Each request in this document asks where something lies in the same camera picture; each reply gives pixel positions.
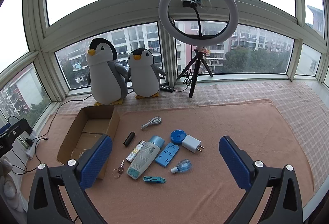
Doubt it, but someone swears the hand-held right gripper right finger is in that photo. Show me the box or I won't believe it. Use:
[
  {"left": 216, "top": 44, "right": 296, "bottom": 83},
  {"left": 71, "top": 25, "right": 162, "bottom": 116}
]
[{"left": 219, "top": 136, "right": 304, "bottom": 224}]

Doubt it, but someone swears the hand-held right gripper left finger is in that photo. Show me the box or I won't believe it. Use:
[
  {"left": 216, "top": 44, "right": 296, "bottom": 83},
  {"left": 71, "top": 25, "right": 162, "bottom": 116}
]
[{"left": 27, "top": 135, "right": 113, "bottom": 224}]

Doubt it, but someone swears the key ring with key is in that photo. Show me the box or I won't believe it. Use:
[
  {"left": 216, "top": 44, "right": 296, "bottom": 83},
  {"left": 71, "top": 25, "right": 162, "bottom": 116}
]
[{"left": 112, "top": 160, "right": 125, "bottom": 178}]

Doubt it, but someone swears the brown cardboard box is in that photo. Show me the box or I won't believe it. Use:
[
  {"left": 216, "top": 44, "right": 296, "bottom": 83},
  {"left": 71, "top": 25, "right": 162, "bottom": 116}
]
[{"left": 57, "top": 105, "right": 120, "bottom": 179}]

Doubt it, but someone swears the black device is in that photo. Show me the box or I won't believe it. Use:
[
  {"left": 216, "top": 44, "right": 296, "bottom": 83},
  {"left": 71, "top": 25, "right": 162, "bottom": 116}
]
[{"left": 123, "top": 131, "right": 136, "bottom": 147}]

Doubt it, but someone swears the white wall charger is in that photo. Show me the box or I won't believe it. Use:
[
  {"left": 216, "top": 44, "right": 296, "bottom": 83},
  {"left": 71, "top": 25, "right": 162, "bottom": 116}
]
[{"left": 181, "top": 135, "right": 205, "bottom": 154}]

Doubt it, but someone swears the white lotion bottle blue cap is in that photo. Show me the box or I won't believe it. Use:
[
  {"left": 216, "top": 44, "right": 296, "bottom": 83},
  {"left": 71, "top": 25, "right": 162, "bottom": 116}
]
[{"left": 126, "top": 135, "right": 165, "bottom": 180}]

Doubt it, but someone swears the small clear blue bottle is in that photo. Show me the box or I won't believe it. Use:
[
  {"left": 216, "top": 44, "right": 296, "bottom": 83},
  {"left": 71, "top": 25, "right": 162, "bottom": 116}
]
[{"left": 170, "top": 159, "right": 192, "bottom": 173}]

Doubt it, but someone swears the blue round case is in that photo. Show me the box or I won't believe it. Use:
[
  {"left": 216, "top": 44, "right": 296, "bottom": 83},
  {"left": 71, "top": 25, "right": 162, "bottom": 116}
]
[{"left": 170, "top": 130, "right": 189, "bottom": 145}]

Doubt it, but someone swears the teal plastic clip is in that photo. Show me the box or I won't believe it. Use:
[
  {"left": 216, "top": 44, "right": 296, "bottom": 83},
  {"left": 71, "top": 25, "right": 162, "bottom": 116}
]
[{"left": 143, "top": 176, "right": 167, "bottom": 184}]

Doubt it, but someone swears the blue phone stand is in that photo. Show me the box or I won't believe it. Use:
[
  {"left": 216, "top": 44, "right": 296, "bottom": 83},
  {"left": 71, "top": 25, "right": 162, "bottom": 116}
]
[{"left": 155, "top": 143, "right": 180, "bottom": 168}]

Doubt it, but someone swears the white usb cable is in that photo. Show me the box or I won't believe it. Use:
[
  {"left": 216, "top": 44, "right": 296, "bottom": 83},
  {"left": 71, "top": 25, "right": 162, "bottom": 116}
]
[{"left": 141, "top": 116, "right": 162, "bottom": 130}]

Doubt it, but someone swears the person's left hand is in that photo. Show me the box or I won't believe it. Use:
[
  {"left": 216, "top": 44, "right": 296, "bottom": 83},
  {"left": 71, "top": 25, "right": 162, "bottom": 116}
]
[{"left": 0, "top": 157, "right": 18, "bottom": 204}]

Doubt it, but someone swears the white power strip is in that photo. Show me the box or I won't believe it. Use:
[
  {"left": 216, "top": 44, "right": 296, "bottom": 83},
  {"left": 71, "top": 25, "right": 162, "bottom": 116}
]
[{"left": 26, "top": 131, "right": 40, "bottom": 159}]

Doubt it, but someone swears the checked blanket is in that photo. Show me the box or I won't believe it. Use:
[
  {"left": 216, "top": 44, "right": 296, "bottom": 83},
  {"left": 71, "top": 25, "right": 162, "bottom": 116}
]
[{"left": 49, "top": 81, "right": 329, "bottom": 204}]

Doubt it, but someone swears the large penguin plush toy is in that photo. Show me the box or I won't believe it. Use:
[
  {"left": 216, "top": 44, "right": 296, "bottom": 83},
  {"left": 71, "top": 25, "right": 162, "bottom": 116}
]
[{"left": 86, "top": 38, "right": 129, "bottom": 106}]

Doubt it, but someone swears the small penguin plush toy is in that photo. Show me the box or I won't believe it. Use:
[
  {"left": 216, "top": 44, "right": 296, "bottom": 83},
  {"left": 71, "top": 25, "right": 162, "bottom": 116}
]
[{"left": 127, "top": 48, "right": 167, "bottom": 99}]

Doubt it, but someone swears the black tripod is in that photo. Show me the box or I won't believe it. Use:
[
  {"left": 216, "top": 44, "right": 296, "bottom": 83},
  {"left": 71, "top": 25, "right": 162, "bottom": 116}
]
[{"left": 176, "top": 45, "right": 214, "bottom": 98}]

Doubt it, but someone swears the black gooseneck phone holder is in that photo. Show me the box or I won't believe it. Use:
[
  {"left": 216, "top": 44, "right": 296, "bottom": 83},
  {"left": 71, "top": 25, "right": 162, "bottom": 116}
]
[{"left": 179, "top": 0, "right": 212, "bottom": 39}]

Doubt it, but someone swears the black cable with usb plug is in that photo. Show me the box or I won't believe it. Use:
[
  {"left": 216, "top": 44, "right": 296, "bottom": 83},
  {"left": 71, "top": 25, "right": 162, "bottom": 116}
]
[{"left": 8, "top": 137, "right": 49, "bottom": 175}]

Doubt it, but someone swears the long black power cable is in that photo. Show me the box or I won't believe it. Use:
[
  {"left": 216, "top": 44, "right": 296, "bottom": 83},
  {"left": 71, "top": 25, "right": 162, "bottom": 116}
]
[{"left": 33, "top": 95, "right": 93, "bottom": 134}]

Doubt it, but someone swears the black ring light cable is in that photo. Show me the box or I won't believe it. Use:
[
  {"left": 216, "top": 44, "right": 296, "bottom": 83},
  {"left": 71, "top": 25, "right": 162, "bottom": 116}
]
[{"left": 168, "top": 68, "right": 196, "bottom": 92}]

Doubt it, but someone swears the white ring light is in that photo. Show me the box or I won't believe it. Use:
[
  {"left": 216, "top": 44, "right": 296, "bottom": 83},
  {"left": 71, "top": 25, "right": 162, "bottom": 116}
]
[{"left": 158, "top": 0, "right": 239, "bottom": 46}]

